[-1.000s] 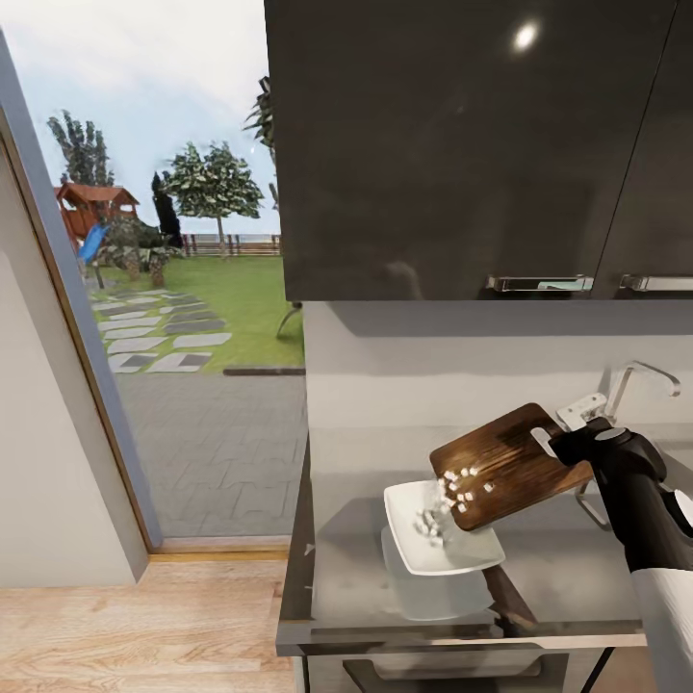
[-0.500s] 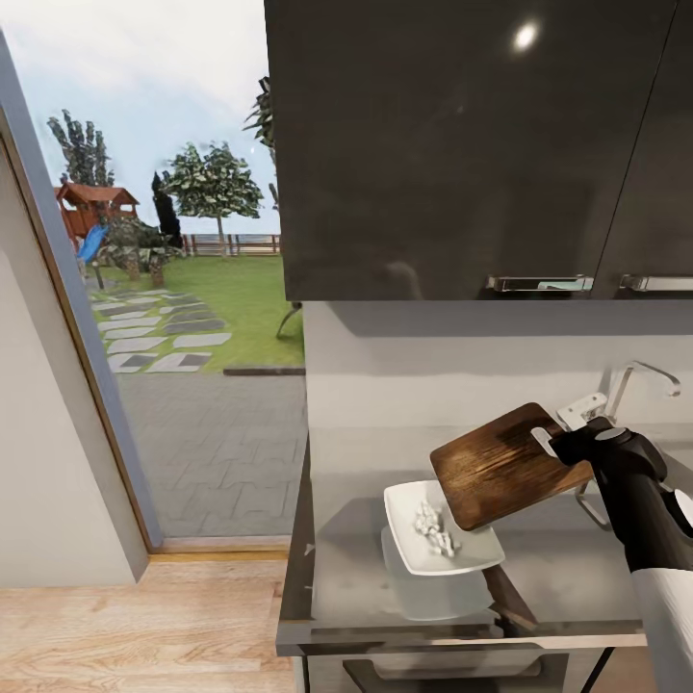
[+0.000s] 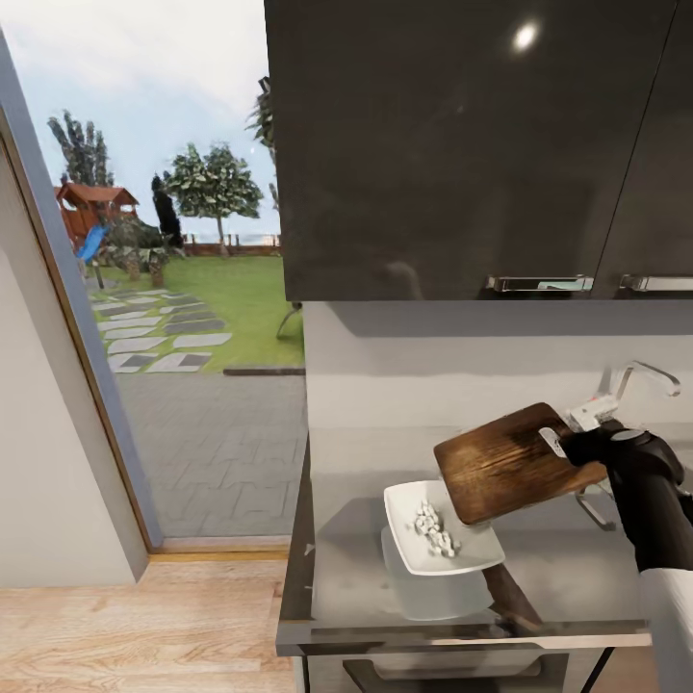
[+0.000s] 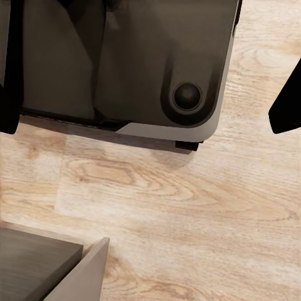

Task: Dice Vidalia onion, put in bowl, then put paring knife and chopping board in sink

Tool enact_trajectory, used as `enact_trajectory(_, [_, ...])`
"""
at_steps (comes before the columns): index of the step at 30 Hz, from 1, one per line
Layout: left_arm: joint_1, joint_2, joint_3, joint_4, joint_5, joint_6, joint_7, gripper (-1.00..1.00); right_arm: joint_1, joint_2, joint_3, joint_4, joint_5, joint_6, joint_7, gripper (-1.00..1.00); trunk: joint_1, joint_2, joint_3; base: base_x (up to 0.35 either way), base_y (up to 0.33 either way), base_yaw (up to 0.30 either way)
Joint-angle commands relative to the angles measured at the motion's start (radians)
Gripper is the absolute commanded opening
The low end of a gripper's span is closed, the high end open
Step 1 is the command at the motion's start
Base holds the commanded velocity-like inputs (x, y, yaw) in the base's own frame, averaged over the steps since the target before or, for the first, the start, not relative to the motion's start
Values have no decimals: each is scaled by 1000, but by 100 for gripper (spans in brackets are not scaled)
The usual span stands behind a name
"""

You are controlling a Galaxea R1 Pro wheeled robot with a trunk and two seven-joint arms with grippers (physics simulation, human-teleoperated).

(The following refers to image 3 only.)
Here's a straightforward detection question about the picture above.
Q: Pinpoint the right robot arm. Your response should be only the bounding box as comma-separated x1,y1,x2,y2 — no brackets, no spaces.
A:
555,396,693,693

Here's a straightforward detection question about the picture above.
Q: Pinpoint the cutting board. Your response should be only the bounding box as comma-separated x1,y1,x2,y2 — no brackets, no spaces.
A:
434,402,607,526

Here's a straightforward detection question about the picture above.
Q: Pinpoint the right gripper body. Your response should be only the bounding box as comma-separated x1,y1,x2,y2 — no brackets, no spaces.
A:
555,420,624,467

